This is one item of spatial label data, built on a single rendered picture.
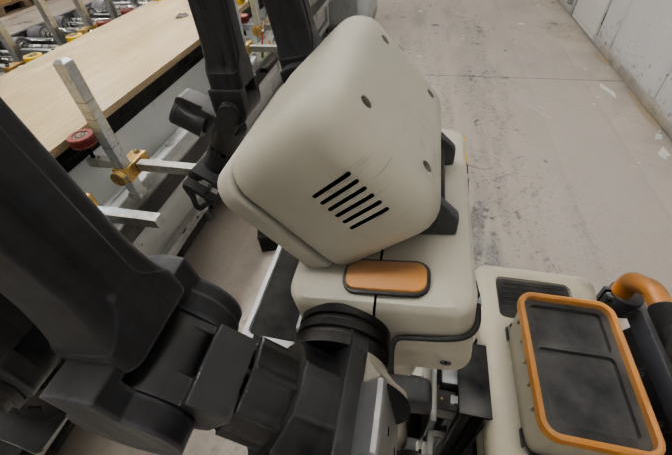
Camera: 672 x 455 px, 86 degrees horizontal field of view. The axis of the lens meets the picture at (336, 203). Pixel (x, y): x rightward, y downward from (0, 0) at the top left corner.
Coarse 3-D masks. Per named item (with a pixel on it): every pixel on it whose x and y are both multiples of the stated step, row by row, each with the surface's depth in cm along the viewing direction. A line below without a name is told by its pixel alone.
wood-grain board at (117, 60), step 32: (160, 0) 242; (96, 32) 198; (128, 32) 195; (160, 32) 192; (192, 32) 189; (32, 64) 168; (96, 64) 163; (128, 64) 161; (160, 64) 159; (0, 96) 144; (32, 96) 142; (64, 96) 140; (96, 96) 139; (128, 96) 140; (32, 128) 123; (64, 128) 122
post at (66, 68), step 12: (60, 60) 92; (72, 60) 94; (60, 72) 94; (72, 72) 95; (72, 84) 96; (84, 84) 98; (72, 96) 99; (84, 96) 99; (84, 108) 101; (96, 108) 103; (96, 120) 103; (96, 132) 106; (108, 132) 108; (108, 144) 109; (108, 156) 112; (120, 156) 113; (120, 168) 115; (132, 192) 122
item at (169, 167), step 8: (88, 160) 122; (96, 160) 121; (104, 160) 121; (144, 160) 120; (152, 160) 120; (160, 160) 119; (144, 168) 119; (152, 168) 118; (160, 168) 118; (168, 168) 117; (176, 168) 116; (184, 168) 115
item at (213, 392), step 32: (192, 320) 26; (160, 352) 24; (192, 352) 25; (224, 352) 25; (128, 384) 22; (160, 384) 23; (192, 384) 23; (224, 384) 24; (192, 416) 24; (224, 416) 23
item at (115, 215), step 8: (104, 208) 99; (112, 208) 99; (120, 208) 99; (112, 216) 97; (120, 216) 97; (128, 216) 97; (136, 216) 96; (144, 216) 96; (152, 216) 96; (160, 216) 97; (128, 224) 98; (136, 224) 98; (144, 224) 97; (152, 224) 96; (160, 224) 97
